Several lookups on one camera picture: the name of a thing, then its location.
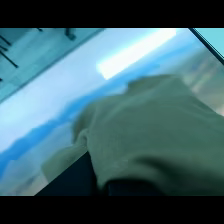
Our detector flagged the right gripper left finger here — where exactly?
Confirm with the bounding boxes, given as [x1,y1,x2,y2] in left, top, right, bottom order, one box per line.
[34,150,101,197]

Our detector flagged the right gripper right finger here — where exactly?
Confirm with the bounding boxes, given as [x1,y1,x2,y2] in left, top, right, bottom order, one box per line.
[105,179,169,197]

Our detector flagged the tan shirt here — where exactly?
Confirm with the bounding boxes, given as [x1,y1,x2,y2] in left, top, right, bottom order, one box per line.
[41,74,224,197]

